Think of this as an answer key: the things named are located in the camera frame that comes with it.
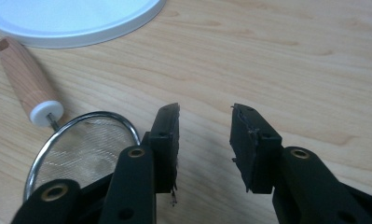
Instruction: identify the wooden handled mesh strainer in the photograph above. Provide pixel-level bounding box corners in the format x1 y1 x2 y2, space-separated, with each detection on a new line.
0 35 142 203

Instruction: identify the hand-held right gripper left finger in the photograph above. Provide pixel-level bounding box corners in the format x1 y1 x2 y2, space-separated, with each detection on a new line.
99 103 181 224

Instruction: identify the white round plate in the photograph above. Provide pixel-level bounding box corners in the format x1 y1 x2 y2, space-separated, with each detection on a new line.
0 0 168 49

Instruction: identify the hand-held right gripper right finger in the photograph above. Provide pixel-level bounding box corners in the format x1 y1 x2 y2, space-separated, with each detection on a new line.
229 103 372 224

